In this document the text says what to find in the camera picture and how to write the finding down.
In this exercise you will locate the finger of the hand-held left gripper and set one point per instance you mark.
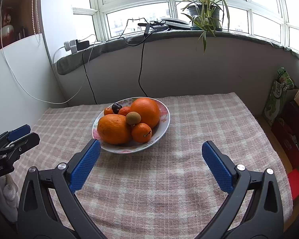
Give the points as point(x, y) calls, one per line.
point(27, 140)
point(20, 132)

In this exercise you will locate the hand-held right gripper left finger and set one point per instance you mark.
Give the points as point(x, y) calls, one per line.
point(86, 164)

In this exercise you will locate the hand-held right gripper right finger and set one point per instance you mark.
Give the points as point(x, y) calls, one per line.
point(218, 166)

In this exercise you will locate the speckled orange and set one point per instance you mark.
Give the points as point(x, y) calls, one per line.
point(113, 129)

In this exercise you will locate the orange kumquat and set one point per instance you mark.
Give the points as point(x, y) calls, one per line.
point(108, 111)

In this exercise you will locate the dark plum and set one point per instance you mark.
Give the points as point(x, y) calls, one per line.
point(116, 107)

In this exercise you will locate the brown kiwi fruit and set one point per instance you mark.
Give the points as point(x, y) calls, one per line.
point(133, 118)

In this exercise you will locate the floral print plate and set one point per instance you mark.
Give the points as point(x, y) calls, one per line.
point(163, 122)

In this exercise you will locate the large round orange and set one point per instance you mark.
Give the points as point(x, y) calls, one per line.
point(145, 110)

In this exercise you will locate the person's left hand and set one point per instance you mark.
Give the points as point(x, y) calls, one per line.
point(5, 194)

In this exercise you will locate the pink plaid tablecloth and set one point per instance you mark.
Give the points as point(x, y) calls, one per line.
point(152, 179)

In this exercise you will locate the open cardboard box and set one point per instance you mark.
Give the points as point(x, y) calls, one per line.
point(289, 134)

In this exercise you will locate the bright red box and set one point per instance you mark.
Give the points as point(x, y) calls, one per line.
point(297, 184)

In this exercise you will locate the grey window sill mat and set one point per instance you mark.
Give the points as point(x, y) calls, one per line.
point(72, 63)

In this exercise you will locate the green printed bag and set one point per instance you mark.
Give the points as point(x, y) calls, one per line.
point(276, 97)

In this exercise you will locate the white power strip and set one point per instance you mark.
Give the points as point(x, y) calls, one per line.
point(70, 46)

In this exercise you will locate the brown vase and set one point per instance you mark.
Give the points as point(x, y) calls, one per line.
point(6, 29)

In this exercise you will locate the black power adapter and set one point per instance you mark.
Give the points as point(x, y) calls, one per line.
point(82, 44)

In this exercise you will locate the round white device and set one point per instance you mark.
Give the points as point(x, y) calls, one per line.
point(177, 23)

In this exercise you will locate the black clip device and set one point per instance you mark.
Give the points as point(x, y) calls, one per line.
point(152, 26)

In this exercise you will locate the potted spider plant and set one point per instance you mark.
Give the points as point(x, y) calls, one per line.
point(204, 11)

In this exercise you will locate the white window frame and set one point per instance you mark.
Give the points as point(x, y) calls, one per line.
point(139, 2)

